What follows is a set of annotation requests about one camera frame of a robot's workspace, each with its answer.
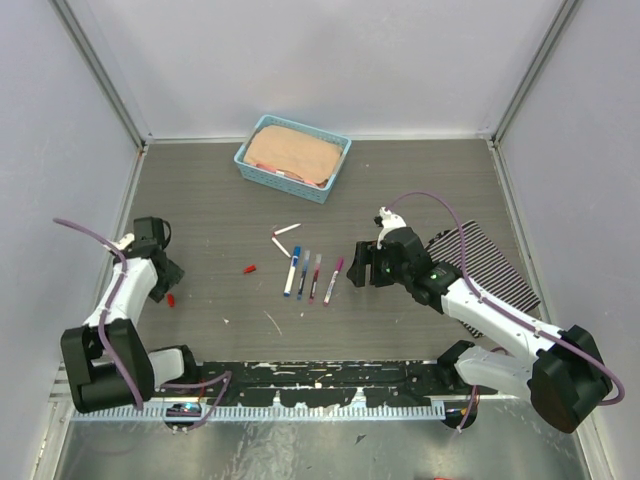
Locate red gel pen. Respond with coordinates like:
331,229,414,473
308,266,320,304

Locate blue gel pen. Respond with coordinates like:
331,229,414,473
296,264,308,300

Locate white marker blue print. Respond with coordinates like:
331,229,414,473
283,246,301,297

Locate white pen red tip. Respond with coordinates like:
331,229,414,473
272,223,302,237

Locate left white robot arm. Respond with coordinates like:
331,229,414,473
54,216,201,414

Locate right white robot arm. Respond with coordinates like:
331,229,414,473
347,227,613,433

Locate white pen with clear cap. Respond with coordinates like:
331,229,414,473
271,236,291,258

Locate blue plastic basket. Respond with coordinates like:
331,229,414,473
234,115,352,204

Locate black white striped cloth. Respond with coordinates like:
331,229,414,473
425,220,540,313

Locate peach folded towel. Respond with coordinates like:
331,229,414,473
244,125,343,188

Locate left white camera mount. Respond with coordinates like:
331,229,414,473
115,233,135,251

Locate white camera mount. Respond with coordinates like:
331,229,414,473
115,233,135,251
374,206,406,250

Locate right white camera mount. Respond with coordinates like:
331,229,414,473
374,206,406,250

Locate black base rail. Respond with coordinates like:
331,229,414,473
179,360,471,408

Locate blue slotted cable duct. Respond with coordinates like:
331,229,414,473
71,401,446,422

